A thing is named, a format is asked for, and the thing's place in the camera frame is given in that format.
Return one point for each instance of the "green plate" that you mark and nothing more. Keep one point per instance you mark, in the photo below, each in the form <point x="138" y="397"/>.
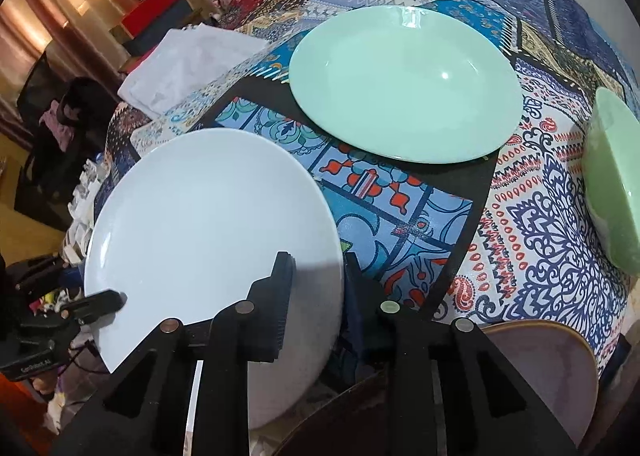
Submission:
<point x="400" y="85"/>

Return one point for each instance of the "white folded cloth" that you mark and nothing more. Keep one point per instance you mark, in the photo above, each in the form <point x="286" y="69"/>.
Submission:
<point x="185" y="65"/>

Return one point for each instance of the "patchwork printed tablecloth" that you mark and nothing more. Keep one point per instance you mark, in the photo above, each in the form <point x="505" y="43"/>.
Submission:
<point x="550" y="236"/>

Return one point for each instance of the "red box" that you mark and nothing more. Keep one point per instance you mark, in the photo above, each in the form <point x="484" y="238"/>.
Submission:
<point x="150" y="10"/>

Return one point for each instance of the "light blue plate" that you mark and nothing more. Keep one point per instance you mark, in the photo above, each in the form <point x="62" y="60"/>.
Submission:
<point x="200" y="216"/>

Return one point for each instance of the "dark blue box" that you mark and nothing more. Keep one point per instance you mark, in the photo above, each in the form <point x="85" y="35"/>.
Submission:
<point x="160" y="38"/>

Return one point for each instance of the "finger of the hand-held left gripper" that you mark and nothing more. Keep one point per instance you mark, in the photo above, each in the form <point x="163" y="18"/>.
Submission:
<point x="100" y="303"/>

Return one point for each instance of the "black patterned placemat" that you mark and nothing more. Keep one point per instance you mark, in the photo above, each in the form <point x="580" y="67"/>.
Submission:
<point x="380" y="206"/>

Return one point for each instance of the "black chair with clothes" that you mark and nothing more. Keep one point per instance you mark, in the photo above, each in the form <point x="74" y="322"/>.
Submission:
<point x="80" y="100"/>

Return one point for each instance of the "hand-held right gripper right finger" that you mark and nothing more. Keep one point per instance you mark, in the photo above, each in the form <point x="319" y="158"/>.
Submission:
<point x="367" y="301"/>

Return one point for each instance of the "green bowl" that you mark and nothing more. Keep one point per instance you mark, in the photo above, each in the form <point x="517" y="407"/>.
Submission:
<point x="615" y="186"/>

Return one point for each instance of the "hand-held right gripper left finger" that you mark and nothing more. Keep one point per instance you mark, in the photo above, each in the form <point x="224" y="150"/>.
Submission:
<point x="281" y="306"/>

